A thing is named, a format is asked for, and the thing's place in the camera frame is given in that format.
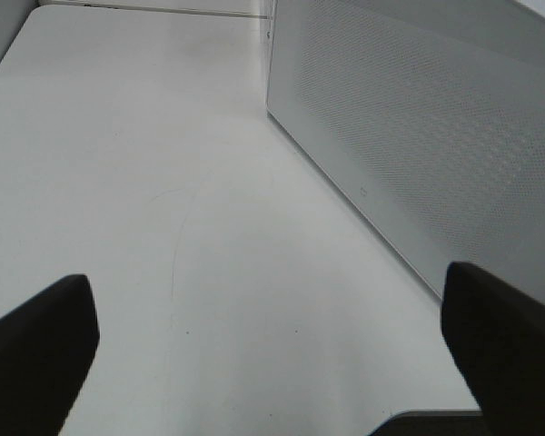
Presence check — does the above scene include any white microwave door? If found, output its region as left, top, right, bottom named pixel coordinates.
left=267, top=1, right=545, bottom=304

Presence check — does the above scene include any white microwave oven body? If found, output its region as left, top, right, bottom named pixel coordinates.
left=259, top=0, right=276, bottom=117

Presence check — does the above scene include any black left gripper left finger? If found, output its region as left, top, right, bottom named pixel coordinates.
left=0, top=274, right=100, bottom=435

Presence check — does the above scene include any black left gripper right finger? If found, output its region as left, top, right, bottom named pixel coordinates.
left=441, top=263, right=545, bottom=435

